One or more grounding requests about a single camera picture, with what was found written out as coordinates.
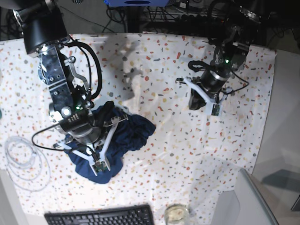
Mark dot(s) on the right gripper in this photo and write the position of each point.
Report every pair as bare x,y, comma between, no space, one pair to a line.
85,125

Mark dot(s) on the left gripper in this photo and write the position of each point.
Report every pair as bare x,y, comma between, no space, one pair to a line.
211,82

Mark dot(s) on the dark blue t-shirt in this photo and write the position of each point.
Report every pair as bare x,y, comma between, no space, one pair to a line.
130,135

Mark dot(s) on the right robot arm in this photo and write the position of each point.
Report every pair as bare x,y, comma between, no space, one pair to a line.
45,36

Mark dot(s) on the terrazzo pattern table cloth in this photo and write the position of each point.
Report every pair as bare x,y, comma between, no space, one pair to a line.
190,159

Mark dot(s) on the blue box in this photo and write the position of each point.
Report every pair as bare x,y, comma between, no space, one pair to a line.
139,3

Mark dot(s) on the black computer keyboard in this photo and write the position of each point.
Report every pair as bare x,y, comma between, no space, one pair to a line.
133,215

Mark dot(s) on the clear glass jar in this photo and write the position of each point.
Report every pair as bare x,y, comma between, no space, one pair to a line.
177,214

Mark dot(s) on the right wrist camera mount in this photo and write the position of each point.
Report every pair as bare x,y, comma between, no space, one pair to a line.
96,157

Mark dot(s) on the black wire rack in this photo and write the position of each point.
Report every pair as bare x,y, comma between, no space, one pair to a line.
171,13

